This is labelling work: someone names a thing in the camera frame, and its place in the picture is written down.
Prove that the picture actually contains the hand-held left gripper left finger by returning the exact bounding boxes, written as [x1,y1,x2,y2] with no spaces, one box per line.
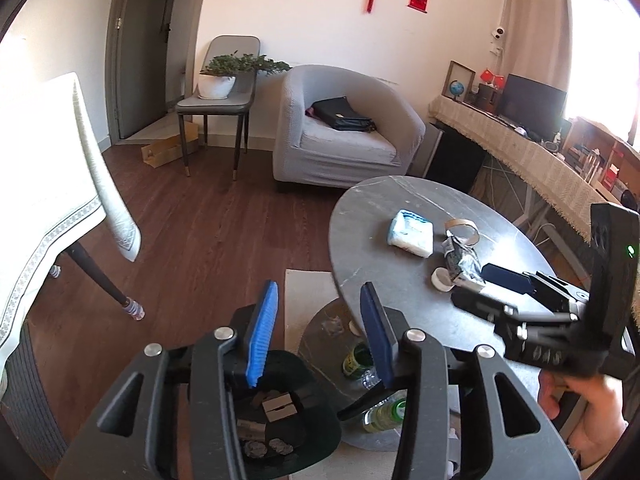
[52,280,279,480]

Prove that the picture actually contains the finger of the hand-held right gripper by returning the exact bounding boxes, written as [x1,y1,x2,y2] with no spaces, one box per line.
[480,262,592,313]
[450,288,577,334]

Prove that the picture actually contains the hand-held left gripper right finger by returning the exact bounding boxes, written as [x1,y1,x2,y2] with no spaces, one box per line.
[360,282,583,480]

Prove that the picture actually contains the white tape roll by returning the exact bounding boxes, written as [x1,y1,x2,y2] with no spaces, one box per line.
[431,267,455,293]

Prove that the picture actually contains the black silver foil bag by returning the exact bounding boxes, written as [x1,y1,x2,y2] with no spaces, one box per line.
[441,235,487,288]

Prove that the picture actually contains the small white cardboard box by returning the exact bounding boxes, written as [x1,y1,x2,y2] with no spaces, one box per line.
[236,420,268,443]

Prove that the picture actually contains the black trash bin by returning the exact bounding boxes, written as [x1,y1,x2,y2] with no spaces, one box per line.
[227,350,343,473]

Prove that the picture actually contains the person's right hand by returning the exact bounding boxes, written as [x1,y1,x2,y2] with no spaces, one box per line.
[537,367,631,471]

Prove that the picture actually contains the brown cardboard tape core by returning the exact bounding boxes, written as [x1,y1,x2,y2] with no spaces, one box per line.
[445,217,481,250]

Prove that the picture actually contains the grey round coffee table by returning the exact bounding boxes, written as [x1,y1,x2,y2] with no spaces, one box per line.
[295,176,591,453]

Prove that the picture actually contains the green label plastic bottle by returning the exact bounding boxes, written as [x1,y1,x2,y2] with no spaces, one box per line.
[362,397,407,433]

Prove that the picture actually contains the blue white tissue packet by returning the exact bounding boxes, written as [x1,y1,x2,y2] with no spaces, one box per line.
[387,209,435,259]

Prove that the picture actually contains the beige fringed desk cloth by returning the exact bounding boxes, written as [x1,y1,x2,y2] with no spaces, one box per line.
[428,94,631,241]

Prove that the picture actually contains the black cabinet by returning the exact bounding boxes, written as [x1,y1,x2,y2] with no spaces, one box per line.
[425,122,488,193]

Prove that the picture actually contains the wooden desk organizer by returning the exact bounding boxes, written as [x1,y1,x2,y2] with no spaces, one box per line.
[562,117,640,206]

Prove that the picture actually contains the black table leg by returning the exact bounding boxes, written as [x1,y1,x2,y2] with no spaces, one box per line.
[65,242,146,321]

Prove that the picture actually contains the black monitor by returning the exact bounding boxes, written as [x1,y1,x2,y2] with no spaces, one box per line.
[498,74,568,133]

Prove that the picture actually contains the wooden framed board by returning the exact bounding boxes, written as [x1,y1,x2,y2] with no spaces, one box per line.
[445,61,476,102]

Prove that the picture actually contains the brown cardboard box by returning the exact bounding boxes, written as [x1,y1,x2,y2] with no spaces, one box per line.
[141,135,187,168]

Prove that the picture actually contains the grey armchair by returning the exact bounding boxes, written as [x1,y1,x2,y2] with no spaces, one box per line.
[272,65,427,193]

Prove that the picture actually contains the black leather bag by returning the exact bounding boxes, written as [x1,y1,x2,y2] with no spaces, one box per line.
[311,96,377,133]

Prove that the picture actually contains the grey ribbed floor mat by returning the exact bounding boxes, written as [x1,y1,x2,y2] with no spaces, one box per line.
[0,325,68,466]

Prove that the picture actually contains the potted plant white pot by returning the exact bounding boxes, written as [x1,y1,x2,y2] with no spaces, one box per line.
[199,52,292,100]

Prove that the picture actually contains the beige curtain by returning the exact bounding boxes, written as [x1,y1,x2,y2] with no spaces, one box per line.
[500,0,573,96]

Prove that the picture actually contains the white patterned tablecloth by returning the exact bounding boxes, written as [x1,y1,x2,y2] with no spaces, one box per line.
[0,72,141,361]

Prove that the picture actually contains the grey dining chair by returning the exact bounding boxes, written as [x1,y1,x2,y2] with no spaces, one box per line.
[176,35,262,180]

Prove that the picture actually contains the grey door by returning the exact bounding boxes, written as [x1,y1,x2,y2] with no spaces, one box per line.
[112,0,176,140]

